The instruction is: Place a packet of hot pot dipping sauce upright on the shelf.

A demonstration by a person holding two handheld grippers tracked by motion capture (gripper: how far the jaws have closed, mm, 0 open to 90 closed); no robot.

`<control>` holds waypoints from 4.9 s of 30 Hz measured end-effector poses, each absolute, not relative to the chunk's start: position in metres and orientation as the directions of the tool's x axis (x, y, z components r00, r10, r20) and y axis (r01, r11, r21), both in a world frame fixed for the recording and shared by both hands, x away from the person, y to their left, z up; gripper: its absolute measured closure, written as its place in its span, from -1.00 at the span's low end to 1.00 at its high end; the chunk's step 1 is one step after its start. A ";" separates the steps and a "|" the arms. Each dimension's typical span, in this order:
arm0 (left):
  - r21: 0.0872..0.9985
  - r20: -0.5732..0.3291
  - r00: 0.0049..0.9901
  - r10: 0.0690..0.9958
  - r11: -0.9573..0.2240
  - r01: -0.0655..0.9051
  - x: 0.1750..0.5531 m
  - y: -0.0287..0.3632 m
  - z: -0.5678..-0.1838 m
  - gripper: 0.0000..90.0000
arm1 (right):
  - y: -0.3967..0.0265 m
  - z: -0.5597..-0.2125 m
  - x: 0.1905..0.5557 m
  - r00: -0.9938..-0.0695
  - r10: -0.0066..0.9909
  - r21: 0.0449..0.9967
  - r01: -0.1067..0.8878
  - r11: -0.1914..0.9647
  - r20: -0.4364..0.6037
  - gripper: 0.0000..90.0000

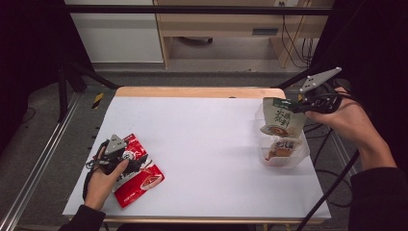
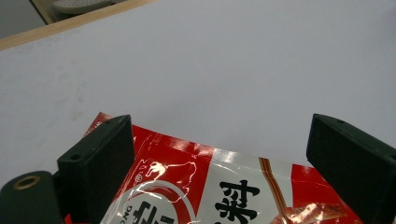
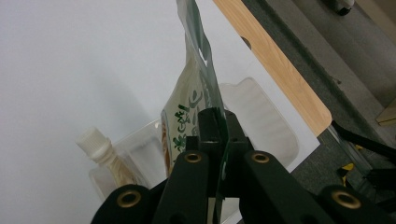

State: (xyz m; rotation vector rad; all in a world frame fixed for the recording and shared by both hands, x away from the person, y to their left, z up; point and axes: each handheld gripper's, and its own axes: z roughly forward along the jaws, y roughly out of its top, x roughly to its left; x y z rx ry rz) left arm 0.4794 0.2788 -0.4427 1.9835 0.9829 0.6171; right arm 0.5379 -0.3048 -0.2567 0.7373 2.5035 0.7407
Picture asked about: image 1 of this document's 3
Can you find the small white and red packet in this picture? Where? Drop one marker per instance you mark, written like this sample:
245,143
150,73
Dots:
284,149

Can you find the person's right hand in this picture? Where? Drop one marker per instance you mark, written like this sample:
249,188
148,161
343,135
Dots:
349,122

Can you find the beige packet with green label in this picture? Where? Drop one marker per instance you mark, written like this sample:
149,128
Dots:
279,118

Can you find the black horizontal metal bar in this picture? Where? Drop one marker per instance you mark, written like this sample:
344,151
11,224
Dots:
192,9

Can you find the white table cover sheet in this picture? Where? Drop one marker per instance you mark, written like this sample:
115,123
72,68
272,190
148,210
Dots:
198,122

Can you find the red seasoning packet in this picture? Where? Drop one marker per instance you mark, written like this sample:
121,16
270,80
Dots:
134,192

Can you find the wooden table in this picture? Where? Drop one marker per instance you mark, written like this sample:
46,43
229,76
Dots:
198,92

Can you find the white cabinet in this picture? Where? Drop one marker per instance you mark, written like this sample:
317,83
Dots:
118,38

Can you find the black curtain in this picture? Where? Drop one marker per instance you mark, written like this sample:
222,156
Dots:
29,57
375,48

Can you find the yellow and black tape piece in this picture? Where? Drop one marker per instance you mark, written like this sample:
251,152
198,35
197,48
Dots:
97,100
299,97

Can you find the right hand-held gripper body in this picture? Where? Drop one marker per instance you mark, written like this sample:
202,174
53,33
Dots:
320,99

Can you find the clear plastic container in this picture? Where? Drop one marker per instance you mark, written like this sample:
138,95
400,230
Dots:
288,164

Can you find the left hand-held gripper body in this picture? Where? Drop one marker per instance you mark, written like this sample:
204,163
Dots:
112,155

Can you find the light wooden desk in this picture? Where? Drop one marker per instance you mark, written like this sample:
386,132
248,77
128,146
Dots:
221,24

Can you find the person's left hand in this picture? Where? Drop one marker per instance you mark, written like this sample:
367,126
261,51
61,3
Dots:
99,189

